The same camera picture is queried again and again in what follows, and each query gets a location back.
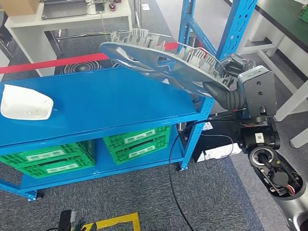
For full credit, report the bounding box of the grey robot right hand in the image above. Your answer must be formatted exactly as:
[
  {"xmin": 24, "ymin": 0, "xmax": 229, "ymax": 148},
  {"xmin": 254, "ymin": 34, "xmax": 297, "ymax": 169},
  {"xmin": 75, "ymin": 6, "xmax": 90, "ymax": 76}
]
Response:
[{"xmin": 202, "ymin": 53, "xmax": 256, "ymax": 109}]

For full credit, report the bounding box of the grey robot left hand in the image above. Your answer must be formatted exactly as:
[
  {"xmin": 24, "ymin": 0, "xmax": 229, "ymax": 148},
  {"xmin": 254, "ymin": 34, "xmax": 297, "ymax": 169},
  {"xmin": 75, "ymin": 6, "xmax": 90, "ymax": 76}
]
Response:
[{"xmin": 72, "ymin": 218, "xmax": 97, "ymax": 231}]

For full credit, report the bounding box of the silver plastic hubcap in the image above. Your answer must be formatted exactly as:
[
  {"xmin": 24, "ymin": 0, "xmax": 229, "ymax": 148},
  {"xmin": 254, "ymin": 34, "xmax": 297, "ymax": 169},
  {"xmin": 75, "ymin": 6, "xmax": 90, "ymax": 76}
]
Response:
[{"xmin": 99, "ymin": 28, "xmax": 238, "ymax": 98}]

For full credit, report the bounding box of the white workbench with green top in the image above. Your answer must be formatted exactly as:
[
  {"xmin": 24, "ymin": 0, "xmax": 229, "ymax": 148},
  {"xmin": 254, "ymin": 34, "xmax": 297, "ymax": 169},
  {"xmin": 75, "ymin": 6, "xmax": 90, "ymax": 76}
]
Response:
[{"xmin": 223, "ymin": 0, "xmax": 308, "ymax": 149}]

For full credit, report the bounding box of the blue metal shelf rack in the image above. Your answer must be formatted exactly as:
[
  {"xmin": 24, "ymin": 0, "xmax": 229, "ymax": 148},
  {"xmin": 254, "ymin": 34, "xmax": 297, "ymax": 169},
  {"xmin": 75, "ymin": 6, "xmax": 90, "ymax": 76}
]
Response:
[{"xmin": 0, "ymin": 0, "xmax": 258, "ymax": 202}]

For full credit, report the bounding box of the yellow tape square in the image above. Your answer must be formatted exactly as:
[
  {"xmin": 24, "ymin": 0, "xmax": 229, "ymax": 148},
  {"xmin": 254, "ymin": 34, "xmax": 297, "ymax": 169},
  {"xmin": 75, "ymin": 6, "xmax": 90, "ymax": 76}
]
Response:
[{"xmin": 82, "ymin": 212, "xmax": 141, "ymax": 231}]

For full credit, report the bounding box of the black and white box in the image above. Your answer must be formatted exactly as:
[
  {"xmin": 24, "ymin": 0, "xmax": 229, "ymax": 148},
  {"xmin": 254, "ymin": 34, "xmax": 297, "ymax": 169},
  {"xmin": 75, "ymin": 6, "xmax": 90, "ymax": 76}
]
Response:
[{"xmin": 186, "ymin": 110, "xmax": 242, "ymax": 163}]

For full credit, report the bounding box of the green plastic folding crate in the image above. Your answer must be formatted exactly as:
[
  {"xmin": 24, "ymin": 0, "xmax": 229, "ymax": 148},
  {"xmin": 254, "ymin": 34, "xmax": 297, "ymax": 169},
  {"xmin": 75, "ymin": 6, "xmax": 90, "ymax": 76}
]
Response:
[
  {"xmin": 0, "ymin": 141, "xmax": 96, "ymax": 179},
  {"xmin": 103, "ymin": 125, "xmax": 172, "ymax": 166}
]

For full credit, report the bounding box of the white plastic mirror cover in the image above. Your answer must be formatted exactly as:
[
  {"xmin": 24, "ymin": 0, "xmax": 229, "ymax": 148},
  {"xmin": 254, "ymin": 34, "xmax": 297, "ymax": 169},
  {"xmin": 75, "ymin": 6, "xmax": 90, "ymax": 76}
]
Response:
[{"xmin": 0, "ymin": 84, "xmax": 54, "ymax": 121}]

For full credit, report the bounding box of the red floor tape strip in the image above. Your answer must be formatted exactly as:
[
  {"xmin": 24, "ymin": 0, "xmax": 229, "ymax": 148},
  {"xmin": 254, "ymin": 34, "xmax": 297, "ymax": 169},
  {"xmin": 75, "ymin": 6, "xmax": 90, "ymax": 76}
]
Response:
[{"xmin": 0, "ymin": 41, "xmax": 180, "ymax": 75}]

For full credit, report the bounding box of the grey open laptop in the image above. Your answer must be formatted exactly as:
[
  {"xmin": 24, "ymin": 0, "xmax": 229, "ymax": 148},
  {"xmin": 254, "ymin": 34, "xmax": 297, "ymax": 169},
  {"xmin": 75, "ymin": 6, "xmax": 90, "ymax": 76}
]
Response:
[{"xmin": 41, "ymin": 0, "xmax": 88, "ymax": 20}]

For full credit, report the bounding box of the brown cardboard box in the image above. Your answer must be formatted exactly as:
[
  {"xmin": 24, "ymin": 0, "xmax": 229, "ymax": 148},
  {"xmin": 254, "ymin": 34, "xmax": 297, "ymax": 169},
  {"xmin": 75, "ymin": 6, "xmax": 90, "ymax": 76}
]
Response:
[{"xmin": 0, "ymin": 0, "xmax": 39, "ymax": 16}]

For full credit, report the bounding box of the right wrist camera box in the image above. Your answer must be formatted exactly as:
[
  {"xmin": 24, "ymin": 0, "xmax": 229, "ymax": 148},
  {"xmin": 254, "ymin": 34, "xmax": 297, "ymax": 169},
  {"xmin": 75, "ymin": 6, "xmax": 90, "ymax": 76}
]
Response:
[{"xmin": 237, "ymin": 65, "xmax": 278, "ymax": 119}]

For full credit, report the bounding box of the thin black cable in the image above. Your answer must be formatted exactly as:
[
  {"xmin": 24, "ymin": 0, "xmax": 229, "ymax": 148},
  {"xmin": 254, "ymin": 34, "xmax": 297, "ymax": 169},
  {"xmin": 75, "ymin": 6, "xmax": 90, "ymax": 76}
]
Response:
[{"xmin": 201, "ymin": 134, "xmax": 234, "ymax": 169}]

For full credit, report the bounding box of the white charging cable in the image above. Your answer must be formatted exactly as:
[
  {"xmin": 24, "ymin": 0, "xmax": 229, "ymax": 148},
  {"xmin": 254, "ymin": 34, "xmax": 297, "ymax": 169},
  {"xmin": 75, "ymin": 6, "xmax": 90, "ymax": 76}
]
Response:
[{"xmin": 100, "ymin": 12, "xmax": 107, "ymax": 33}]

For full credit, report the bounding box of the chrome metal frame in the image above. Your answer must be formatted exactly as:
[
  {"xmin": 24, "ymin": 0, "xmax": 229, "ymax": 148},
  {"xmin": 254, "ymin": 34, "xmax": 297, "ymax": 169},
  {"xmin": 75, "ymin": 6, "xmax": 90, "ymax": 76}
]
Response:
[{"xmin": 51, "ymin": 0, "xmax": 143, "ymax": 55}]

